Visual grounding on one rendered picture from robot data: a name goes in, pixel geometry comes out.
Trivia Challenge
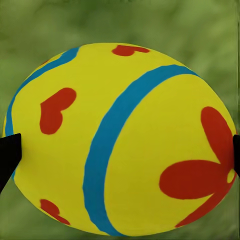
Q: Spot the easter egg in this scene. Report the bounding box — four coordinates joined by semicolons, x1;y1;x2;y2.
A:
2;42;238;237

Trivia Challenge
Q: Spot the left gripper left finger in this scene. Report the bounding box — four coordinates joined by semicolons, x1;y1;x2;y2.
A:
0;133;22;193

